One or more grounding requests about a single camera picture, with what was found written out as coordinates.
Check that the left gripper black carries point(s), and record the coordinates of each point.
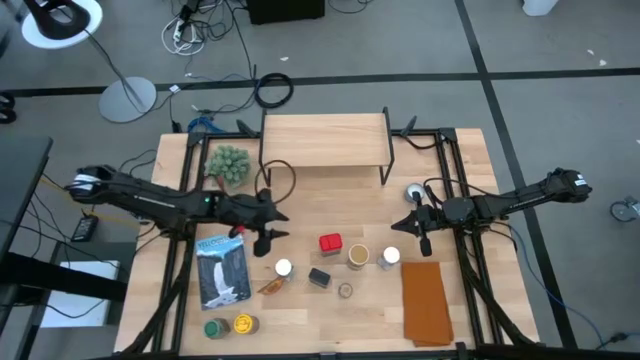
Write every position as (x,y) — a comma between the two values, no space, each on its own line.
(245,212)

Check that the black chair wheels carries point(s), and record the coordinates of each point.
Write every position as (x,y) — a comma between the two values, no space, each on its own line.
(6,115)

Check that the dark green spice tin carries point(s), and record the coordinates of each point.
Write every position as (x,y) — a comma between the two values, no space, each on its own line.
(319,276)

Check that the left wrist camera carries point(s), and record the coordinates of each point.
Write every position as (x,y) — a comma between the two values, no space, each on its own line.
(262,247)

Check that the tan-lid spice jar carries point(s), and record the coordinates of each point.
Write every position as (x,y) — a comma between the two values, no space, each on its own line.
(358,255)

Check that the white power strip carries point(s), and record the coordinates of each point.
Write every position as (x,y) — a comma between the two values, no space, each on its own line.
(178,32)

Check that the black aluminium table frame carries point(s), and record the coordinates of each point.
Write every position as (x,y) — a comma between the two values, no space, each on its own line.
(196,137)

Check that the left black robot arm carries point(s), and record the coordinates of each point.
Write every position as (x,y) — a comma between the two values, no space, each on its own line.
(150,202)

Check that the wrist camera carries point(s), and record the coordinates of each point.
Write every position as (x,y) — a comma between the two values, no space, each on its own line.
(426,246)
(262,247)

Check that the green succulent in patterned pot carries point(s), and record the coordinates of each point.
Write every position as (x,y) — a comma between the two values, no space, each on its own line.
(227,165)

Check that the orange taco seasoning packet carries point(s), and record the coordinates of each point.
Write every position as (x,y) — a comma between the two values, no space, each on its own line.
(272,286)

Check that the black box on floor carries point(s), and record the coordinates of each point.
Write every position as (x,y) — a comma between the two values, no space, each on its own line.
(285,10)

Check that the black mounted camera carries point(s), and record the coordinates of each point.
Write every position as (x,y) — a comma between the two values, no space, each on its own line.
(247,129)
(409,126)

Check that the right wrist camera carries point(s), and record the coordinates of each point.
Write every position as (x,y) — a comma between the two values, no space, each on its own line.
(426,246)

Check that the wooden shelf black metal legs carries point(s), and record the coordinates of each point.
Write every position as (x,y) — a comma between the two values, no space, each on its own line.
(325,140)

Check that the white-lid spice jar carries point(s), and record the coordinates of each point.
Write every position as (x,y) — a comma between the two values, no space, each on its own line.
(390,255)
(283,267)

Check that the small cork-top glass jar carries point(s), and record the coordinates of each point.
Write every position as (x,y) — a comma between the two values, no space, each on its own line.
(345,290)

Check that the grey caster wheel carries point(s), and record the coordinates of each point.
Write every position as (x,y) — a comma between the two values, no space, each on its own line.
(622,211)

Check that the white box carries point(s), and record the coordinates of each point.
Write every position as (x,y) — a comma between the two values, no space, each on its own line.
(75,310)

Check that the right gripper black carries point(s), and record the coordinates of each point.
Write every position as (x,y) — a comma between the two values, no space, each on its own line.
(431,217)

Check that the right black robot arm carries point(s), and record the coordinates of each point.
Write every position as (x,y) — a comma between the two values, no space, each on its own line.
(530,197)

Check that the white container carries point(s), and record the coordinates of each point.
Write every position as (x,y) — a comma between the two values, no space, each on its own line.
(540,6)

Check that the red-lid spice tin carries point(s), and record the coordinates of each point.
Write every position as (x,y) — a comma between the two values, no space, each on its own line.
(330,242)

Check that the folded orange cloth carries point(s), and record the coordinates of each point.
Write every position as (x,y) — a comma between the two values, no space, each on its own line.
(425,305)

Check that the black desk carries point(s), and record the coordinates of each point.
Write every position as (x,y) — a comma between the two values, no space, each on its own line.
(20,175)

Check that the black power adapter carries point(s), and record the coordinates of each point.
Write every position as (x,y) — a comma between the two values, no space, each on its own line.
(84,228)

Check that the floor lamp with round base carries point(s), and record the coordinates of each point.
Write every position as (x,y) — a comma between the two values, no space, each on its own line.
(127,100)

